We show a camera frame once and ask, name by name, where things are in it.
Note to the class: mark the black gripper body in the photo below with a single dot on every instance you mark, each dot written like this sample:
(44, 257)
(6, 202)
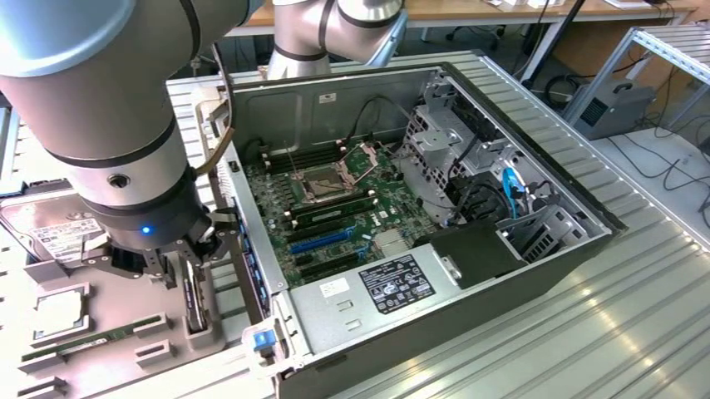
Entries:
(149, 226)

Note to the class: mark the black graphics card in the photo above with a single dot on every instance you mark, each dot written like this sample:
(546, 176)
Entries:
(195, 291)

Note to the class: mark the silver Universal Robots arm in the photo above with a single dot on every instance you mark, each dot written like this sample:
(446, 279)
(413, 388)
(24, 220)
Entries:
(105, 104)

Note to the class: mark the grey parts rack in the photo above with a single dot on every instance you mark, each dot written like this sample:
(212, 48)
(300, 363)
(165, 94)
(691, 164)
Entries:
(121, 307)

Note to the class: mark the silver hard disk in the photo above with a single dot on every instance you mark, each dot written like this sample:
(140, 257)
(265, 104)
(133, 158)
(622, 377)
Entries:
(54, 241)

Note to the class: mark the black expansion slot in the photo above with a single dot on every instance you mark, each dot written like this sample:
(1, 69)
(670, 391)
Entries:
(329, 266)

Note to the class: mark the green installed RAM stick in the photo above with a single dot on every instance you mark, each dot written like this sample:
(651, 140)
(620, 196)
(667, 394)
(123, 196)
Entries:
(332, 212)

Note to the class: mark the silver CPU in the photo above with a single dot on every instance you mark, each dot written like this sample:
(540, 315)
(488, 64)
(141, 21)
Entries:
(57, 313)

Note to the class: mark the CPU socket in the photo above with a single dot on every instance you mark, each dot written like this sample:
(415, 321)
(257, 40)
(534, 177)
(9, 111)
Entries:
(321, 183)

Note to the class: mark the blue case latch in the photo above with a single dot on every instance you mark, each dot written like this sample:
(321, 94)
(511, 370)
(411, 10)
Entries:
(261, 340)

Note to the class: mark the thin locking lever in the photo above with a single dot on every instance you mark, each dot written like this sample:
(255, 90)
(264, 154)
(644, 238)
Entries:
(292, 158)

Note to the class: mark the silver power supply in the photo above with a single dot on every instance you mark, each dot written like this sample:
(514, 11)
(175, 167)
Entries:
(332, 316)

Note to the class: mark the silver chipset heatsink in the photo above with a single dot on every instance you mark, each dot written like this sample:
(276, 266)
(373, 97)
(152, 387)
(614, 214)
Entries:
(391, 243)

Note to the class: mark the green motherboard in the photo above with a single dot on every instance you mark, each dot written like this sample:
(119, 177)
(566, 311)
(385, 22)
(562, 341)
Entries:
(388, 199)

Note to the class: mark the metal socket cover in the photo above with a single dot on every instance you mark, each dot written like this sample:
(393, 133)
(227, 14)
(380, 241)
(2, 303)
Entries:
(360, 160)

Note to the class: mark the black plastic shroud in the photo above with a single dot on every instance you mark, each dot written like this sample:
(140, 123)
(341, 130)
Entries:
(471, 249)

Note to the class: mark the metal disk bay cage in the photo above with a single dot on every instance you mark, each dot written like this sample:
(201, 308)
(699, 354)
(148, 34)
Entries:
(438, 141)

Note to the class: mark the open grey PC case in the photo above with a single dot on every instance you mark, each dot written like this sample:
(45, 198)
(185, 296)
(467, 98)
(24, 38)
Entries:
(543, 257)

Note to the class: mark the small black chair base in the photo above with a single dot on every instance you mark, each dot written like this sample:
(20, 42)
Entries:
(466, 33)

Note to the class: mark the wooden desk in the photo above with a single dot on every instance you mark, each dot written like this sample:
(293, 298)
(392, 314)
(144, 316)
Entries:
(471, 10)

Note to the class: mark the aluminium frame table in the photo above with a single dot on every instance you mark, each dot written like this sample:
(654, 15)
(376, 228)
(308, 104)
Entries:
(676, 41)

